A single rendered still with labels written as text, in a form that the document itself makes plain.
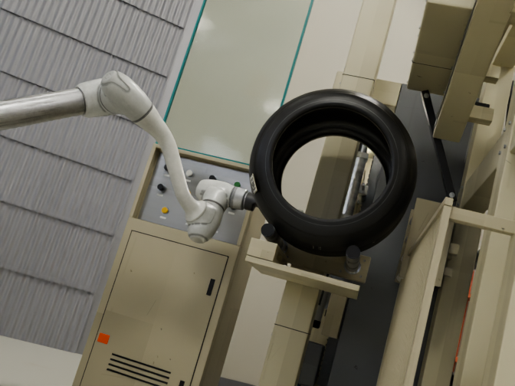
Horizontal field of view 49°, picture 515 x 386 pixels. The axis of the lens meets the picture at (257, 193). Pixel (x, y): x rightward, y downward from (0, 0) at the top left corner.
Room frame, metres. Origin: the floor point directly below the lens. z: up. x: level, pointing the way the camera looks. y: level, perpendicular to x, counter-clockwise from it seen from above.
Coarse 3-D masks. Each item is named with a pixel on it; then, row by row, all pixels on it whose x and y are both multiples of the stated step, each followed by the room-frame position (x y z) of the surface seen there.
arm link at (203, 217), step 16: (144, 128) 2.03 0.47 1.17; (160, 128) 2.04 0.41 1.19; (160, 144) 2.09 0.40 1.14; (176, 160) 2.11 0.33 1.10; (176, 176) 2.12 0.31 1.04; (176, 192) 2.14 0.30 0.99; (192, 208) 2.17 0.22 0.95; (208, 208) 2.19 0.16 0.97; (192, 224) 2.19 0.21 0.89; (208, 224) 2.19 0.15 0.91; (192, 240) 2.23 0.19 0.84
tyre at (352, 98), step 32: (320, 96) 1.80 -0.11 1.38; (352, 96) 1.78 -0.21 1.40; (288, 128) 2.04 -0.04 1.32; (320, 128) 2.06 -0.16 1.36; (352, 128) 2.03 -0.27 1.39; (384, 128) 1.74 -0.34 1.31; (256, 160) 1.84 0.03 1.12; (288, 160) 2.10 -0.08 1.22; (384, 160) 2.00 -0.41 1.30; (416, 160) 1.78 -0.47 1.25; (256, 192) 1.85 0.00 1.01; (384, 192) 1.73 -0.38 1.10; (288, 224) 1.81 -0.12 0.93; (320, 224) 1.77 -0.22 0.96; (352, 224) 1.75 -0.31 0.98; (384, 224) 1.76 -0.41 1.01
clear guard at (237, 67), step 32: (224, 0) 2.65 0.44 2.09; (256, 0) 2.62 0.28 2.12; (288, 0) 2.58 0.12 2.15; (192, 32) 2.67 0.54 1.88; (224, 32) 2.64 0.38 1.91; (256, 32) 2.60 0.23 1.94; (288, 32) 2.57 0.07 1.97; (192, 64) 2.66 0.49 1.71; (224, 64) 2.63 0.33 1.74; (256, 64) 2.59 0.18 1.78; (288, 64) 2.56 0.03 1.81; (192, 96) 2.65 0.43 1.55; (224, 96) 2.62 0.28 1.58; (256, 96) 2.58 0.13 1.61; (192, 128) 2.64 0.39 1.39; (224, 128) 2.61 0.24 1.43; (256, 128) 2.57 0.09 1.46
